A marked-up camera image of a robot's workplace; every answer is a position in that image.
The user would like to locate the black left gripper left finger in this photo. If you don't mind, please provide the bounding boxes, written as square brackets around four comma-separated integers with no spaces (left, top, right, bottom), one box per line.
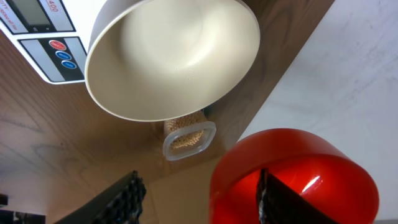
[57,170,146,224]

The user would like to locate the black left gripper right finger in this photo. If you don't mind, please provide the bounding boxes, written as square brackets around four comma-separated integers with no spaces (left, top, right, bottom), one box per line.
[256,169,336,224]

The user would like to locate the red plastic measuring scoop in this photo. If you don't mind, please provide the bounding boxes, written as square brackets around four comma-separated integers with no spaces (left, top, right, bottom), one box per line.
[208,128,379,223]

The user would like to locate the white round bowl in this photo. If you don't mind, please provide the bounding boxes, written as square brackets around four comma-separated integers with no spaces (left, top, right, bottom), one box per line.
[85,0,261,122]

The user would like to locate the white digital kitchen scale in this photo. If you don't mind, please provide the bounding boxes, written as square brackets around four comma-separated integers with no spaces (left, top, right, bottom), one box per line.
[1,0,106,85]

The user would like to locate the clear plastic container of soybeans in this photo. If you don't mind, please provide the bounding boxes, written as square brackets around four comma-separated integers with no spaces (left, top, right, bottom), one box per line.
[162,110,216,161]

